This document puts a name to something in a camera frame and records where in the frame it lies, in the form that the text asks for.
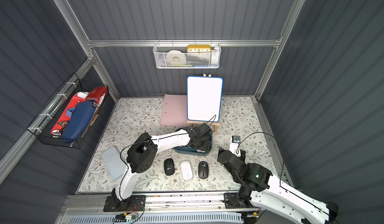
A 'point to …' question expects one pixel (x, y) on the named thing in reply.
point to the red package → (96, 95)
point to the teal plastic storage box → (188, 151)
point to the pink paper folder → (174, 112)
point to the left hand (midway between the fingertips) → (207, 148)
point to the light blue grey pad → (112, 160)
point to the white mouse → (186, 170)
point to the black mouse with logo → (169, 167)
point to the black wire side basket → (44, 121)
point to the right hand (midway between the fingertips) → (229, 149)
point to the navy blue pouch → (81, 114)
